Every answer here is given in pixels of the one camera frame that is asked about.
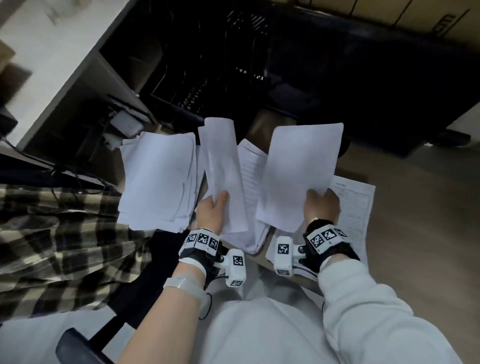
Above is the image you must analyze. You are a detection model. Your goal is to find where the plaid cloth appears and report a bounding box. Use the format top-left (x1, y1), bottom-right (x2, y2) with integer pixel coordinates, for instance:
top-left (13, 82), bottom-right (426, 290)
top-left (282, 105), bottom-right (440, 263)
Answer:
top-left (0, 183), bottom-right (154, 324)

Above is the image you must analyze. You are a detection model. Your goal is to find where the white forearm strap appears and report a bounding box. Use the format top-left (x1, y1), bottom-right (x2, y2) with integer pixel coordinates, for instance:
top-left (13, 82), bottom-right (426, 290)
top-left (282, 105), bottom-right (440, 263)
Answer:
top-left (163, 273), bottom-right (209, 303)

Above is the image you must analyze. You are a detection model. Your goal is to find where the black chair armrest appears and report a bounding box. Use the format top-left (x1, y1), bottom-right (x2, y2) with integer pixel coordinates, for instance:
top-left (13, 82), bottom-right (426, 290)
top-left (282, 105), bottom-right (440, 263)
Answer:
top-left (55, 327), bottom-right (115, 364)

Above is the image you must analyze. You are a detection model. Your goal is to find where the brown box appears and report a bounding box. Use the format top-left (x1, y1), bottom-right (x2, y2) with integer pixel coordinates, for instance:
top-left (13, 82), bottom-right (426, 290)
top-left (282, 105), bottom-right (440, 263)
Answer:
top-left (244, 109), bottom-right (301, 154)

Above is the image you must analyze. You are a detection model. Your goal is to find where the person's white sweatshirt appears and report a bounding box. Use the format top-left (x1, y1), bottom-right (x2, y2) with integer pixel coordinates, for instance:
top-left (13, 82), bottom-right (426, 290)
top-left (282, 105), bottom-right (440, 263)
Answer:
top-left (0, 262), bottom-right (338, 364)

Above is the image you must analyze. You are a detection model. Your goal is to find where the white power adapter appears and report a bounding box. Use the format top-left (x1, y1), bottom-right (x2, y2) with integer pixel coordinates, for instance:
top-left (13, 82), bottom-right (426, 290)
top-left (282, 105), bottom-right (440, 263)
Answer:
top-left (102, 110), bottom-right (146, 151)

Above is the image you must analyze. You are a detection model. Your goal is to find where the wide white paper sheet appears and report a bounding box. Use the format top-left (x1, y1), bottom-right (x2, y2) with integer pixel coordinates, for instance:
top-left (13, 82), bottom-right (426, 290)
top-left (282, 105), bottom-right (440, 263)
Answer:
top-left (255, 122), bottom-right (345, 233)

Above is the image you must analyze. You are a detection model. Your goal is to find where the person's left hand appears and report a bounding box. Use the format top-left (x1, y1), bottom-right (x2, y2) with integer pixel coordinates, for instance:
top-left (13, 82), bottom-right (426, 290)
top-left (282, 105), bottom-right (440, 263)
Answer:
top-left (192, 191), bottom-right (230, 236)

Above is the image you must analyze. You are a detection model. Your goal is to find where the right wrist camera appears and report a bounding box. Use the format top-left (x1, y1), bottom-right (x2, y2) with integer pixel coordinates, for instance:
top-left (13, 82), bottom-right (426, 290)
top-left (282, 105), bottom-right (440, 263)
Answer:
top-left (273, 236), bottom-right (309, 278)

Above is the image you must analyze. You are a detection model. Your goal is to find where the person's left forearm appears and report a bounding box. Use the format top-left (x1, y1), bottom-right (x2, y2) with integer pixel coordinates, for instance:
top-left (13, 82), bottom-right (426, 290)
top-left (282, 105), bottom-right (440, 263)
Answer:
top-left (115, 259), bottom-right (208, 364)

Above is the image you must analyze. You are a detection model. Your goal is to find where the person's right forearm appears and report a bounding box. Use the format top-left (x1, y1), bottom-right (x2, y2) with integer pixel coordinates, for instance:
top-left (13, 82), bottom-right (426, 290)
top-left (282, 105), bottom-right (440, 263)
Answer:
top-left (318, 253), bottom-right (465, 364)

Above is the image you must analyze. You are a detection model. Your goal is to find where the stack of blank white papers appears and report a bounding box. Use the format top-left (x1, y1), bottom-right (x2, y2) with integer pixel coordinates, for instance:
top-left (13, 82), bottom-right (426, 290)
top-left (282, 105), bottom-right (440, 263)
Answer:
top-left (118, 131), bottom-right (200, 233)

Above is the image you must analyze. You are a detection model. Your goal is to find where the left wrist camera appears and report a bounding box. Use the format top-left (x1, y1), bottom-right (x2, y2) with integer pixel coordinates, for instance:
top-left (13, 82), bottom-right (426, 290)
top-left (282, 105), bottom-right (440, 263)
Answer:
top-left (214, 248), bottom-right (247, 288)

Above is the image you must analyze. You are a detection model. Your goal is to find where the person's right hand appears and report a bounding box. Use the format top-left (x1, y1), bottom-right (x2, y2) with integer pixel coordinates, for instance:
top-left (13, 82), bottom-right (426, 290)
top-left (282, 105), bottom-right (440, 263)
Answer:
top-left (303, 188), bottom-right (341, 226)

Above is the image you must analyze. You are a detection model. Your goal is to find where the black wire basket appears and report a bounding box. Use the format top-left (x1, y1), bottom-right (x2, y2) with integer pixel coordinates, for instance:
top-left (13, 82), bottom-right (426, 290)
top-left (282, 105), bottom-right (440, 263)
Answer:
top-left (149, 7), bottom-right (272, 122)

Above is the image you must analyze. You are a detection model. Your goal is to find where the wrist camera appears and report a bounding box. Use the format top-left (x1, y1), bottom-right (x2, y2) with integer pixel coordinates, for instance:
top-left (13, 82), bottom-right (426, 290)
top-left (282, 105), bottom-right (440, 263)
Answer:
top-left (273, 236), bottom-right (309, 278)
top-left (214, 248), bottom-right (247, 288)

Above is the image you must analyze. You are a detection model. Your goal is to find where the narrow curled white paper sheet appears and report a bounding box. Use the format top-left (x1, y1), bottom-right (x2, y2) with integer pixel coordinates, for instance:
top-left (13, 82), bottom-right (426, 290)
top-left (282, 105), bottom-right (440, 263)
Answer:
top-left (197, 117), bottom-right (250, 235)

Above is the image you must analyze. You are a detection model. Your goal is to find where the wrist marker band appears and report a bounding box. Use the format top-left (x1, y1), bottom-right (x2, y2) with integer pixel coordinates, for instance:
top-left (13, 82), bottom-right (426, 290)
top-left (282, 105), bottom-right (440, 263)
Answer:
top-left (302, 219), bottom-right (361, 274)
top-left (178, 227), bottom-right (223, 274)

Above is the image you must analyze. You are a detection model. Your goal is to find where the left wrist marker band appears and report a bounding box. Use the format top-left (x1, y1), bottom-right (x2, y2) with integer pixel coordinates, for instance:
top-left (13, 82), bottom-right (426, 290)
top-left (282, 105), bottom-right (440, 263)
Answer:
top-left (178, 227), bottom-right (223, 274)

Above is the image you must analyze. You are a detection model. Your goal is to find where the pile of printed paper forms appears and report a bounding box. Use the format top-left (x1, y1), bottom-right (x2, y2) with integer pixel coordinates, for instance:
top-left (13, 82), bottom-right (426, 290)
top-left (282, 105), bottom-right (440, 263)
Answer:
top-left (219, 138), bottom-right (272, 256)

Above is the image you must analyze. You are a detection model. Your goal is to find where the right wrist marker band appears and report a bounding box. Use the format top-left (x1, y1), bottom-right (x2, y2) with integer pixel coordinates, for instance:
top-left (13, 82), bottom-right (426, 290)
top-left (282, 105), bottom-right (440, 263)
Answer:
top-left (302, 219), bottom-right (361, 274)

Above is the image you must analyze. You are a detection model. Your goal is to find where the white desk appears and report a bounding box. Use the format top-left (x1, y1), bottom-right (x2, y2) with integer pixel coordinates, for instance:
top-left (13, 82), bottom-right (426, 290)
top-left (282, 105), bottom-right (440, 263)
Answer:
top-left (0, 0), bottom-right (158, 151)

